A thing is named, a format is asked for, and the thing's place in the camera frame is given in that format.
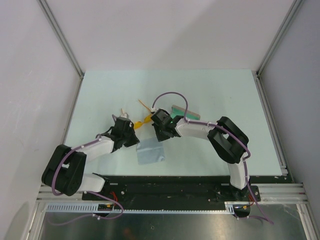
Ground orange sunglasses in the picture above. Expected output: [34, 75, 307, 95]
[120, 99, 153, 130]

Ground grey glasses case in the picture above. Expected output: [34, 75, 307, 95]
[170, 105, 201, 120]

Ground blue cleaning cloth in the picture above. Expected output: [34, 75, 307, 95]
[136, 138, 165, 165]

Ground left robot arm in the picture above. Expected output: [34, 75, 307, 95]
[41, 116, 140, 200]

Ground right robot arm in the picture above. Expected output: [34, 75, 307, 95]
[150, 108, 251, 201]

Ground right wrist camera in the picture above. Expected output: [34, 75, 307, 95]
[151, 107, 164, 114]

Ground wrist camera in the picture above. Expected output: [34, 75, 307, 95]
[119, 112, 129, 119]
[151, 107, 164, 114]

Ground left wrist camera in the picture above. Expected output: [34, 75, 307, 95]
[119, 112, 129, 119]

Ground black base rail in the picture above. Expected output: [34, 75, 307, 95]
[82, 174, 293, 211]

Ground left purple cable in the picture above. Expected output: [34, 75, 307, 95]
[47, 113, 125, 225]

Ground grey slotted cable duct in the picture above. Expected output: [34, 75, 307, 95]
[45, 202, 249, 215]

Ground left aluminium frame post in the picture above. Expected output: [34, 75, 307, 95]
[37, 0, 85, 80]

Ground aluminium frame post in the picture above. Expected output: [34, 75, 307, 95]
[255, 0, 305, 77]
[37, 0, 85, 80]

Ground right aluminium frame post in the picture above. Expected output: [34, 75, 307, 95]
[255, 0, 305, 77]

